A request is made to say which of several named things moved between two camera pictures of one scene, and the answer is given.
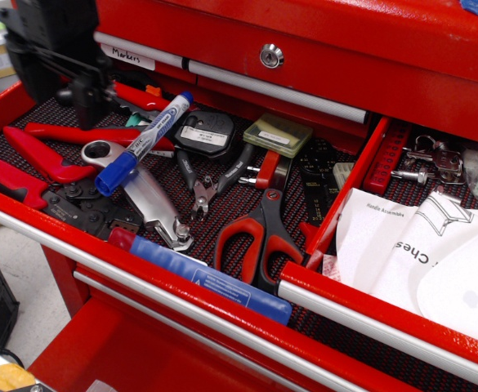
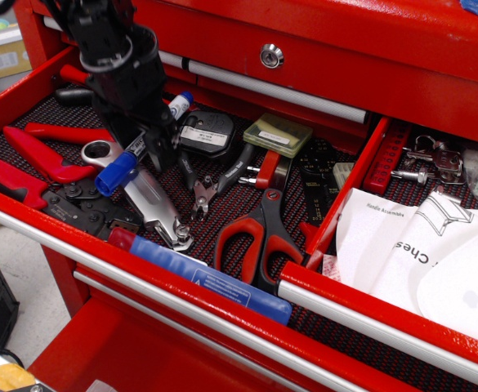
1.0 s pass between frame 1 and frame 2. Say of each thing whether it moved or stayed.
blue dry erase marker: stayed
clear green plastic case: stayed
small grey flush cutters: stayed
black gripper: moved
